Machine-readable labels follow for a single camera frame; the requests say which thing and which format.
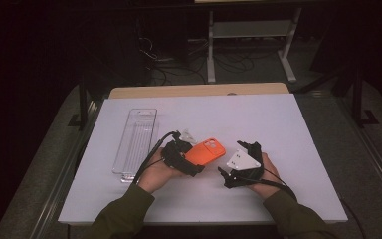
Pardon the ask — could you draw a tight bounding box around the person's right hand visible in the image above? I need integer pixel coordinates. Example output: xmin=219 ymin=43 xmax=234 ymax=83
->
xmin=248 ymin=152 xmax=282 ymax=200

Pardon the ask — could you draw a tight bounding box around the clear plastic tray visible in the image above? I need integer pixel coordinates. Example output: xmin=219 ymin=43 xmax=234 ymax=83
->
xmin=111 ymin=108 xmax=160 ymax=184

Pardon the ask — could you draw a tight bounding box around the orange phone case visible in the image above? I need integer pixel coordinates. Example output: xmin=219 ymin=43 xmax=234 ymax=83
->
xmin=183 ymin=137 xmax=227 ymax=167

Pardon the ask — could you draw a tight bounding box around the black metal stand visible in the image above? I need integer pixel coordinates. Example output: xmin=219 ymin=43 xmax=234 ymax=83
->
xmin=68 ymin=79 xmax=96 ymax=131
xmin=350 ymin=63 xmax=381 ymax=128

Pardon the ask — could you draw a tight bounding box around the aluminium rail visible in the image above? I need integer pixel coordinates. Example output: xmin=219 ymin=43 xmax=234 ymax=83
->
xmin=29 ymin=99 xmax=104 ymax=239
xmin=339 ymin=96 xmax=382 ymax=205

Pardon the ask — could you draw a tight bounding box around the left hand-held gripper cable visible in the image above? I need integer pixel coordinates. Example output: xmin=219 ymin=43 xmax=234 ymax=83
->
xmin=132 ymin=130 xmax=181 ymax=184

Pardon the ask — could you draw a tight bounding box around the white metal stand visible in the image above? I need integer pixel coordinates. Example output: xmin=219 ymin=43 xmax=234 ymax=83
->
xmin=193 ymin=0 xmax=303 ymax=84

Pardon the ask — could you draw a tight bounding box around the person's left hand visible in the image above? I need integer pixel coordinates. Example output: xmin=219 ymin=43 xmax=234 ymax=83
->
xmin=137 ymin=147 xmax=184 ymax=195

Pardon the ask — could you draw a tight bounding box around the tangle of black floor cables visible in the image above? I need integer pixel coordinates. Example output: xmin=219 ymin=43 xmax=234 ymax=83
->
xmin=138 ymin=34 xmax=258 ymax=86

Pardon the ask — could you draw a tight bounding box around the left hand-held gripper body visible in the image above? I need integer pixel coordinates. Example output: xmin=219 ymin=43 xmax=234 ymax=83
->
xmin=160 ymin=128 xmax=197 ymax=167

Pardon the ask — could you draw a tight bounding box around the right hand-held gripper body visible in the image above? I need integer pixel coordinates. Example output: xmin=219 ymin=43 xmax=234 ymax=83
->
xmin=226 ymin=142 xmax=265 ymax=186

